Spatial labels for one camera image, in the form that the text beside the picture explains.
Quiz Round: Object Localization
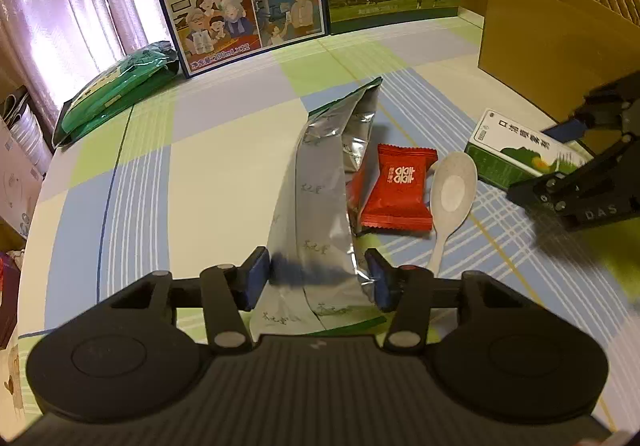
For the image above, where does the purple curtain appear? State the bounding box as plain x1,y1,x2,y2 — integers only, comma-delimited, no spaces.
1,0,169,126

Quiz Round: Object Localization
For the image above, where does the white spoon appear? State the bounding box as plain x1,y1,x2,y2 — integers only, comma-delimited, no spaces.
427,152,477,276

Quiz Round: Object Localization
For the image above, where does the red candy packet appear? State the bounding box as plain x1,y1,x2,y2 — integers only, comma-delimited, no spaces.
356,143,438,232

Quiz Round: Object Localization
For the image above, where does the silver foil bag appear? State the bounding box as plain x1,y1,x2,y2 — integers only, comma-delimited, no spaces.
250,78,382,338

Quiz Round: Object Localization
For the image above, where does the brown cardboard box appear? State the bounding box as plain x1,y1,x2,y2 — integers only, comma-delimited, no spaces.
478,0,640,123

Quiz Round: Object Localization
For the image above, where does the green white medicine box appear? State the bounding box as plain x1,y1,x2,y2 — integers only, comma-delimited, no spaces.
465,109,587,191

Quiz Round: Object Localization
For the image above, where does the green plastic package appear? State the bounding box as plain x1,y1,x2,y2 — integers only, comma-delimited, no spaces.
52,40,180,149

